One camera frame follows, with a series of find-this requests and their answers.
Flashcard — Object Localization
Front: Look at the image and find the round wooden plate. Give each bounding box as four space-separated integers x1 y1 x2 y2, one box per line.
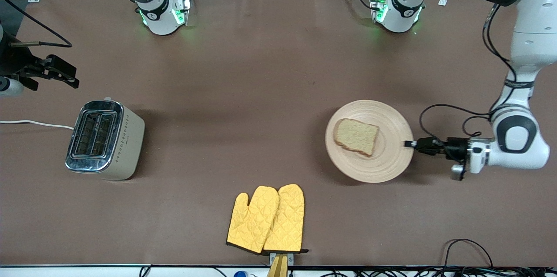
325 100 415 184

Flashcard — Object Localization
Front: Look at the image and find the brown bread slice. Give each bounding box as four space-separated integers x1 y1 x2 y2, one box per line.
333 118 380 158

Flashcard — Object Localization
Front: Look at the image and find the chrome and beige toaster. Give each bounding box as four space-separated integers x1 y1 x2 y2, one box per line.
65 97 146 181

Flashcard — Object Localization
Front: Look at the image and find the yellow quilted oven mitt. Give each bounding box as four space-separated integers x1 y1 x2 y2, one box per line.
226 186 280 254
263 184 309 254

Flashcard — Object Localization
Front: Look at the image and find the brown table cover sheet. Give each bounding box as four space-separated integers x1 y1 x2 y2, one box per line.
0 0 557 267

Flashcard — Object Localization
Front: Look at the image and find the yellow wooden stick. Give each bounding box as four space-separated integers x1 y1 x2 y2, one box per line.
267 254 289 277

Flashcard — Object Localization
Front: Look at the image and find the white toaster power cable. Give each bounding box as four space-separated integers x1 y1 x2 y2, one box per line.
0 120 75 130

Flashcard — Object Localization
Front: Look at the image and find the black looped cable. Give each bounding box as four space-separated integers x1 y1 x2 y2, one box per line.
443 239 494 269

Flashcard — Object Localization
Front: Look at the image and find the black cable bundle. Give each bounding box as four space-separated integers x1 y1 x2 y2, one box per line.
287 267 557 277

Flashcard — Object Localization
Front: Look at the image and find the grey metal clamp bracket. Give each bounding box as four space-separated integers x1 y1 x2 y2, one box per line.
269 252 295 265

